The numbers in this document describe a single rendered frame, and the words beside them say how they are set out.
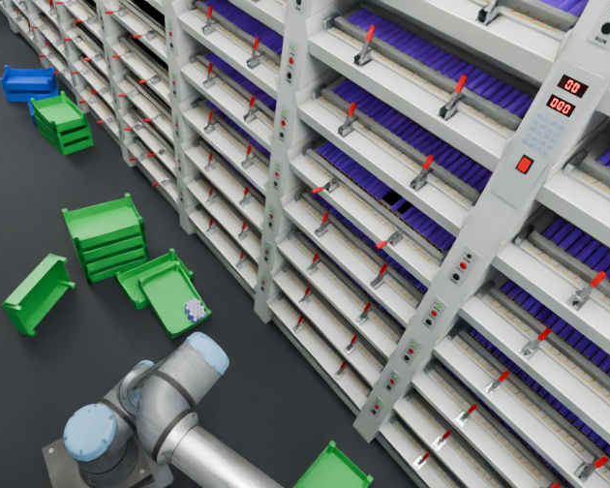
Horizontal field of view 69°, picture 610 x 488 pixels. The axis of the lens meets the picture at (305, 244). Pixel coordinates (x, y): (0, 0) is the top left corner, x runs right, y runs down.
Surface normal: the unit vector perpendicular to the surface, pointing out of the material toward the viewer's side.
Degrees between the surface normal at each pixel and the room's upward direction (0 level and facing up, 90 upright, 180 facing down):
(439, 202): 20
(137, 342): 0
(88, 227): 0
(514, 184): 90
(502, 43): 110
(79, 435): 9
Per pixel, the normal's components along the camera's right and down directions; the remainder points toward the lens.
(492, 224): -0.76, 0.39
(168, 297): 0.33, -0.47
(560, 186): -0.12, -0.51
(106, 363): 0.15, -0.69
